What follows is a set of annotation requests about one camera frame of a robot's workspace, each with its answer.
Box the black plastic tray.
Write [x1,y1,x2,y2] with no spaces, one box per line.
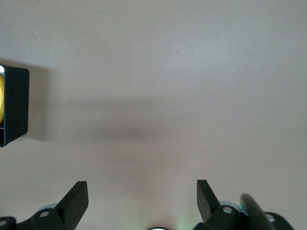
[0,65,30,148]

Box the brown table cover mat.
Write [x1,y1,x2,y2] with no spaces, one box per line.
[0,0,307,230]

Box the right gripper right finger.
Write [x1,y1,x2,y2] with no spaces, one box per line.
[193,179,295,230]

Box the yellow banana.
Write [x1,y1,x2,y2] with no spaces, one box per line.
[0,74,5,125]

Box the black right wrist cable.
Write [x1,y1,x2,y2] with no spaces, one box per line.
[239,193,276,230]

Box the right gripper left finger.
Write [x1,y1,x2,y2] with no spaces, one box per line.
[0,181,89,230]

